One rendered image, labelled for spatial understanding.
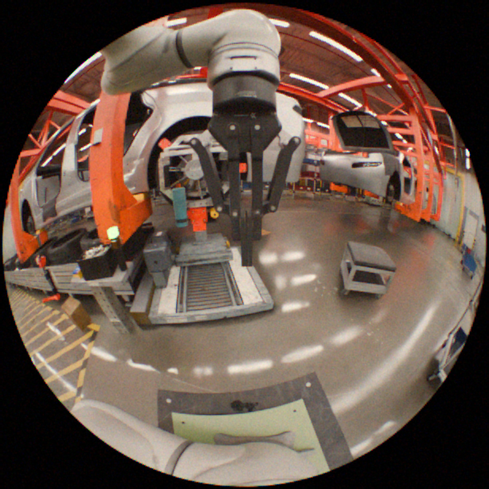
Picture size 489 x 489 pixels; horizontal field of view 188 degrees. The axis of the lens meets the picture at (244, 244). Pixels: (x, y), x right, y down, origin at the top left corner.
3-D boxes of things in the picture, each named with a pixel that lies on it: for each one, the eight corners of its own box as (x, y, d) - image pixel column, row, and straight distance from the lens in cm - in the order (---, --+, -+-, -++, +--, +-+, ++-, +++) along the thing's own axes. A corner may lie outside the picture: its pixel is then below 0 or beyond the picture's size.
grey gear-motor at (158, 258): (180, 260, 154) (174, 224, 140) (176, 290, 120) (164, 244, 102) (162, 262, 158) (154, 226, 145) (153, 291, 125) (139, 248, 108)
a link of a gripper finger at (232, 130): (240, 122, 18) (226, 122, 18) (240, 220, 19) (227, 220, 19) (241, 129, 22) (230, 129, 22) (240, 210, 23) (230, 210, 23)
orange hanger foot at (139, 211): (153, 213, 154) (149, 175, 151) (132, 234, 106) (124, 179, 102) (137, 216, 159) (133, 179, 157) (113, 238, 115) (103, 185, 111)
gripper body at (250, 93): (202, 78, 20) (200, 153, 16) (285, 77, 20) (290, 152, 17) (213, 100, 26) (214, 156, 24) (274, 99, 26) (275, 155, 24)
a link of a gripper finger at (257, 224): (252, 199, 21) (275, 199, 21) (252, 235, 23) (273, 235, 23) (252, 202, 19) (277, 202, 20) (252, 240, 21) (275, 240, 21)
